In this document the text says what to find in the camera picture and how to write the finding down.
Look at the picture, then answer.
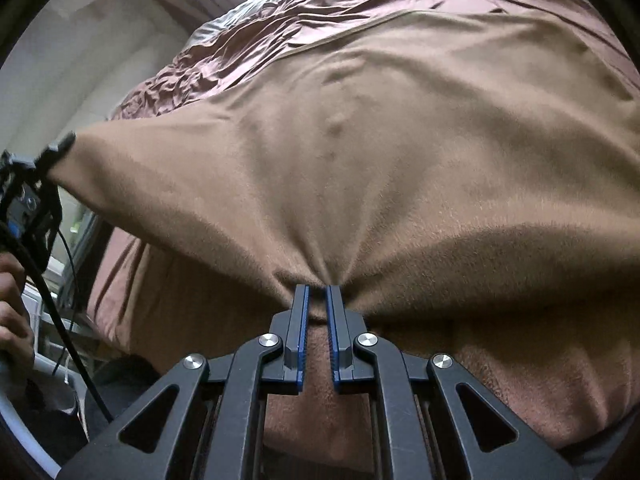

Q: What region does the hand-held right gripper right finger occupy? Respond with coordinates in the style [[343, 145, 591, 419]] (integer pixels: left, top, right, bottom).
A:
[[325, 284, 581, 480]]

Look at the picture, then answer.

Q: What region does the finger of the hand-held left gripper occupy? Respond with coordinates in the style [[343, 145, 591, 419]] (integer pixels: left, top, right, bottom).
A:
[[35, 131, 77, 176]]

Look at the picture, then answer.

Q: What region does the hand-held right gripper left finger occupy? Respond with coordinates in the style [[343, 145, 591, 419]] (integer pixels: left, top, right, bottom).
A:
[[57, 284, 311, 480]]

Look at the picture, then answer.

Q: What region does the tan printed t-shirt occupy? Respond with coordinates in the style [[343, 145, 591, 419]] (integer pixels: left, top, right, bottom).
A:
[[47, 10, 640, 333]]

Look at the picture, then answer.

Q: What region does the person's left hand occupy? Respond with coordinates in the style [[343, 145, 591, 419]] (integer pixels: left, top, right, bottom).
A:
[[0, 252, 36, 376]]

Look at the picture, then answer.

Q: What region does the brown fleece blanket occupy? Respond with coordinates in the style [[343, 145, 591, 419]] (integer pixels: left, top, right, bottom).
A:
[[85, 0, 640, 471]]

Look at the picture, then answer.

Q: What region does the grey duvet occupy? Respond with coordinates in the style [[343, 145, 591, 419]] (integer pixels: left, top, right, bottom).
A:
[[187, 0, 306, 53]]

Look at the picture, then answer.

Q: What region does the person's right leg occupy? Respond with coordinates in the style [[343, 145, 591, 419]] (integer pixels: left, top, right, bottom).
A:
[[560, 410, 640, 480]]

